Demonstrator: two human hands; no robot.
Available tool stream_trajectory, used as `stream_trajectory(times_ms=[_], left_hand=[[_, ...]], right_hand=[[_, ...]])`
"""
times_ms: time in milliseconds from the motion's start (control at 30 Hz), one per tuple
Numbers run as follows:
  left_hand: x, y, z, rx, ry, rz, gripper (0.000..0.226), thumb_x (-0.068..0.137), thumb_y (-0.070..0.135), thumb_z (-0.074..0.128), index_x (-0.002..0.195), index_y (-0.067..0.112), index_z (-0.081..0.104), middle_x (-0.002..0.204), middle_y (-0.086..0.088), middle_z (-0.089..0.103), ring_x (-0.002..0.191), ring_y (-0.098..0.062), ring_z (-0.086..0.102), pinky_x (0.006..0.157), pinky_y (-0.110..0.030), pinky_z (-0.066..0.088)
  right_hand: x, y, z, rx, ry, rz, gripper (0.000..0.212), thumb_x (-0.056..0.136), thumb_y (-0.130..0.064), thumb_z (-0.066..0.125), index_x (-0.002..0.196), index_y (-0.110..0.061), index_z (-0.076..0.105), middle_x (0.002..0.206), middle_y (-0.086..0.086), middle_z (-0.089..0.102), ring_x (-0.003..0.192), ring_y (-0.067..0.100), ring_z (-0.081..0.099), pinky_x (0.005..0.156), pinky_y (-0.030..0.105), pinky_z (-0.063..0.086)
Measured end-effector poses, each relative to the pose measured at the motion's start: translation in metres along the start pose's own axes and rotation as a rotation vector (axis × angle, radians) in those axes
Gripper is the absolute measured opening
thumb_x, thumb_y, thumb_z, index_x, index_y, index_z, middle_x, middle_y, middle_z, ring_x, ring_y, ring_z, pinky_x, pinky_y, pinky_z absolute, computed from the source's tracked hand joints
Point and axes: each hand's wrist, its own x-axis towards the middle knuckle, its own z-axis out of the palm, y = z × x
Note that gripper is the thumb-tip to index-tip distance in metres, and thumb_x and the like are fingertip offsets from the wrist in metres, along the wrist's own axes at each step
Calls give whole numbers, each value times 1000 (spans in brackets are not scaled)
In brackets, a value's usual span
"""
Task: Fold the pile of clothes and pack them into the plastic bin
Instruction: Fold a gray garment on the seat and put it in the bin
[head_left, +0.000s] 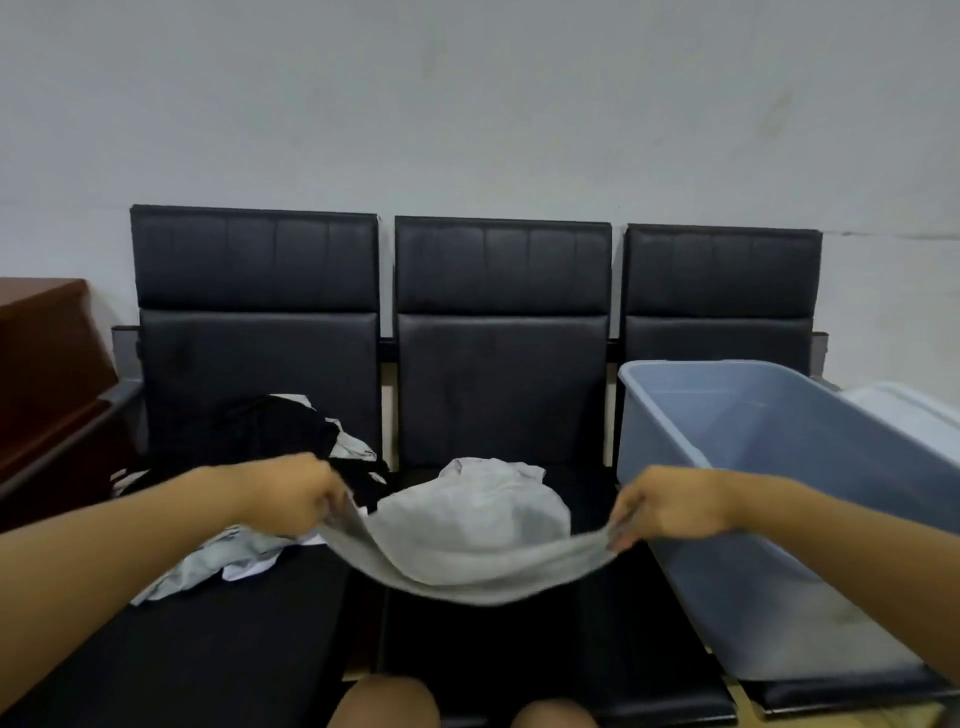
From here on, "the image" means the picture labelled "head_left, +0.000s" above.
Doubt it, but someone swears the person's right hand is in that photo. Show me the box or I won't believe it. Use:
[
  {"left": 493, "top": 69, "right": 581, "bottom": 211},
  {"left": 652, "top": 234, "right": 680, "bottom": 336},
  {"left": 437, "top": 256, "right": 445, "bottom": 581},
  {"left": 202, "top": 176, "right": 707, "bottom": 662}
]
[{"left": 607, "top": 464, "right": 740, "bottom": 554}]

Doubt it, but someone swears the person's left hand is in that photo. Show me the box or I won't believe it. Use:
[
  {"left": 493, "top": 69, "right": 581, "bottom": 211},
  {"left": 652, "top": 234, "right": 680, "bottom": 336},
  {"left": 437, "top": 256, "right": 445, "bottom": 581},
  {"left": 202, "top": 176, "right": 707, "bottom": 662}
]
[{"left": 224, "top": 452, "right": 354, "bottom": 539}]

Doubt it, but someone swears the black garment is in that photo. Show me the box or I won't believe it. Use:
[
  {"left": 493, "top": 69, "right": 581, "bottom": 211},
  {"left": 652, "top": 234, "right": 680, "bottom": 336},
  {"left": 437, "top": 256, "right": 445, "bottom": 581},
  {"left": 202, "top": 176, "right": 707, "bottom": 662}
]
[{"left": 112, "top": 393, "right": 391, "bottom": 511}]

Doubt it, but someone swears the blue-grey plastic bin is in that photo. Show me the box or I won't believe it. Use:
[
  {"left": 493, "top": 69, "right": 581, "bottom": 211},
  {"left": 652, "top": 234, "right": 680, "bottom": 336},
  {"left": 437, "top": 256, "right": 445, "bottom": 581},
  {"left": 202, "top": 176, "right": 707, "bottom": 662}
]
[{"left": 616, "top": 359, "right": 960, "bottom": 682}]

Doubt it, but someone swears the grey tank top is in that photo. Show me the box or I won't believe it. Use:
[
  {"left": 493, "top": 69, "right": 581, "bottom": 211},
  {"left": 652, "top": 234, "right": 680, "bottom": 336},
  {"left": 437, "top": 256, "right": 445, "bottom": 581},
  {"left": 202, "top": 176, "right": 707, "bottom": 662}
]
[{"left": 131, "top": 509, "right": 361, "bottom": 605}]

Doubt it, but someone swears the white bin lid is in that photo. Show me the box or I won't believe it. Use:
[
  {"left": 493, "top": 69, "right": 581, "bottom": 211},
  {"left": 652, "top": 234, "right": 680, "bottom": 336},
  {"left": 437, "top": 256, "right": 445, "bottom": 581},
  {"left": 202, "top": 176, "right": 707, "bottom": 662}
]
[{"left": 839, "top": 380, "right": 960, "bottom": 466}]

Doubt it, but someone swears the person's right forearm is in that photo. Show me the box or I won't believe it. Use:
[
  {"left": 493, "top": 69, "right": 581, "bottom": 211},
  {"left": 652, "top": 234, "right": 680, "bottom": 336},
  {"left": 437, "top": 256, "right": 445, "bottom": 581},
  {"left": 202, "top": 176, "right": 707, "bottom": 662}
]
[{"left": 719, "top": 472, "right": 960, "bottom": 684}]

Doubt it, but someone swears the person's left forearm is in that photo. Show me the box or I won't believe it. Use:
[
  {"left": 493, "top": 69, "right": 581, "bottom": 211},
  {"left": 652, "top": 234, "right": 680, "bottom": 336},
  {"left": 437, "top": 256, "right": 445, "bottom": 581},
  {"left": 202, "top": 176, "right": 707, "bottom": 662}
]
[{"left": 0, "top": 464, "right": 249, "bottom": 718}]

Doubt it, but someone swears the person's left leg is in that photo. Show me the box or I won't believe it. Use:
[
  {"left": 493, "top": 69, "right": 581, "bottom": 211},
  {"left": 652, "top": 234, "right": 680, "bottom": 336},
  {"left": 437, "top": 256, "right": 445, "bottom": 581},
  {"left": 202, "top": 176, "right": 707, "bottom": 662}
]
[{"left": 327, "top": 674, "right": 442, "bottom": 728}]

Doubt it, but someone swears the person's leg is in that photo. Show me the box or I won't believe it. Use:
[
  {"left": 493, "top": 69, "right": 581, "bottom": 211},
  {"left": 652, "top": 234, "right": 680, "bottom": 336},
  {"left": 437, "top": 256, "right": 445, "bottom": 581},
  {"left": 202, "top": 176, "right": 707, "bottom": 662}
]
[
  {"left": 511, "top": 698, "right": 600, "bottom": 728},
  {"left": 327, "top": 674, "right": 442, "bottom": 728}
]

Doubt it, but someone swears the person's right leg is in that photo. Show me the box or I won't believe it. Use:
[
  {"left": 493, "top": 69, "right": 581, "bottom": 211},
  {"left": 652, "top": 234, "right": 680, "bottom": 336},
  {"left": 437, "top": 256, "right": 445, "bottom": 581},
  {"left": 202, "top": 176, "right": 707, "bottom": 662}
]
[{"left": 511, "top": 698, "right": 600, "bottom": 728}]

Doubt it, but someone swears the brown wooden cabinet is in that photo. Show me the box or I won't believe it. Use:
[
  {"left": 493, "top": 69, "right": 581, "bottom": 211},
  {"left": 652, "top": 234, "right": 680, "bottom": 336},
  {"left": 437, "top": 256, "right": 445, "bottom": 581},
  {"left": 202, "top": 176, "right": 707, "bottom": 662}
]
[{"left": 0, "top": 277, "right": 144, "bottom": 526}]

